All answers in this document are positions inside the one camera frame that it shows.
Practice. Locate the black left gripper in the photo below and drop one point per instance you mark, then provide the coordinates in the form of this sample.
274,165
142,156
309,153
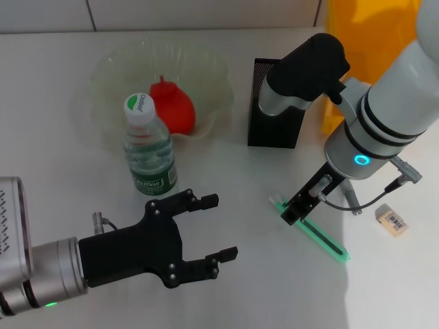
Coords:
133,250

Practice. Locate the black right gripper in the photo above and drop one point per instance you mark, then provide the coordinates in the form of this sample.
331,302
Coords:
315,192

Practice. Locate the grey metal pen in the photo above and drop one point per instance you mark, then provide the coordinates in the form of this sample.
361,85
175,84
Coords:
353,202

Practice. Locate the yellow plastic bin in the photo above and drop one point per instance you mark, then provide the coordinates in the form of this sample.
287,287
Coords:
377,34

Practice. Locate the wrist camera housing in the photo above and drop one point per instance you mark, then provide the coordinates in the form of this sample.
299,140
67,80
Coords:
13,222
305,72

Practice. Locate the right wrist camera housing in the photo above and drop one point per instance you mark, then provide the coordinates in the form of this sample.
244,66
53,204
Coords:
305,72

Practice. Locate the clear bottle with green label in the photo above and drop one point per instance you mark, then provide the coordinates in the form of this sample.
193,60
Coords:
151,154

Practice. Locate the beige eraser with barcode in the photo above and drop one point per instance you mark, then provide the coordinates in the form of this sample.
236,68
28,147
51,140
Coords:
391,219

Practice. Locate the left wrist camera housing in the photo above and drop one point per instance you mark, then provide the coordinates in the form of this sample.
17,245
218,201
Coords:
13,222

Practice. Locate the wavy green glass fruit plate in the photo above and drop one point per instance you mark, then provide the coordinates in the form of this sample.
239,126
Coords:
199,68

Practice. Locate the black mesh pen holder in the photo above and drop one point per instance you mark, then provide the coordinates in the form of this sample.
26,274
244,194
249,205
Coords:
271,132

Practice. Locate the red pepper toy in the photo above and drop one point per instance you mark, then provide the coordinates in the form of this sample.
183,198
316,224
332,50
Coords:
178,109

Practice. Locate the green utility knife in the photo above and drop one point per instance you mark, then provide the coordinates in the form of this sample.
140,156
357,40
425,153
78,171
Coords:
322,240

